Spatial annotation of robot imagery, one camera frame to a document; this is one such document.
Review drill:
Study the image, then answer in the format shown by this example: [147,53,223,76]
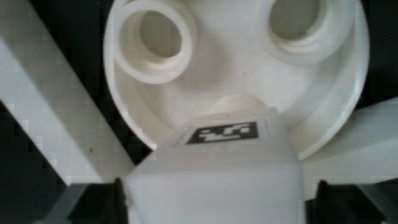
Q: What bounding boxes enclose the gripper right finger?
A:
[308,179,398,224]

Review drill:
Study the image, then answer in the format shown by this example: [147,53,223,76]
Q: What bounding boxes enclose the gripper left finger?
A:
[38,179,129,224]

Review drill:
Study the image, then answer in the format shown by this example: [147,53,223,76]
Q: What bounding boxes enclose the white obstacle frame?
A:
[0,0,398,188]

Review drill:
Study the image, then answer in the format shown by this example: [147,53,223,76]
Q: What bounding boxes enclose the white stool leg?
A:
[127,95,306,224]

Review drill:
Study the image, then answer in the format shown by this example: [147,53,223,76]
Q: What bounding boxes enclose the white round stool seat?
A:
[104,0,370,157]

